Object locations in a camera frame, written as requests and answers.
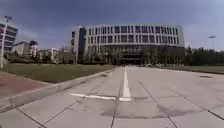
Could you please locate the large white office building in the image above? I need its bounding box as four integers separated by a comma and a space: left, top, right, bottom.
69, 23, 186, 66

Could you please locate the grey multi-storey building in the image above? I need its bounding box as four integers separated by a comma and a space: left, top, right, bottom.
0, 21, 20, 54

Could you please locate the grass strip with kerb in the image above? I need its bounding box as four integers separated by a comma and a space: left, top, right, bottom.
156, 64, 224, 76

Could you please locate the white painted line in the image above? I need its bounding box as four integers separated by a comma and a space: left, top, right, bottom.
70, 67, 132, 102

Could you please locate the pale concrete slab pavement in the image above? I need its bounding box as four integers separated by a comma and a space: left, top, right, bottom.
0, 66, 224, 128

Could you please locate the dark manhole cover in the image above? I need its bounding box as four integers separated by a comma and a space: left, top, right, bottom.
198, 74, 213, 79

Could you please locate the green grass lawn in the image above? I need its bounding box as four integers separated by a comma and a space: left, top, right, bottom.
0, 62, 118, 84

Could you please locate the cluster of low buildings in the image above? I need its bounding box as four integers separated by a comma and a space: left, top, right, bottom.
13, 40, 73, 64

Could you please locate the distant street lamp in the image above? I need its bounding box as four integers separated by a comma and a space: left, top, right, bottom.
208, 35, 217, 52

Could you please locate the tall pale lamp pole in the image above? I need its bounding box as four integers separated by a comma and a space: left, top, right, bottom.
0, 15, 13, 70

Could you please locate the red brick paving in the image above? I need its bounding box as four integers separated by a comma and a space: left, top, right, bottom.
0, 71, 51, 99

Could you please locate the row of dark trees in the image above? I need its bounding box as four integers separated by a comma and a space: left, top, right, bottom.
183, 45, 224, 67

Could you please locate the grey concrete kerb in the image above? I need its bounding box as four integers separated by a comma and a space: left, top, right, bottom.
0, 67, 118, 114

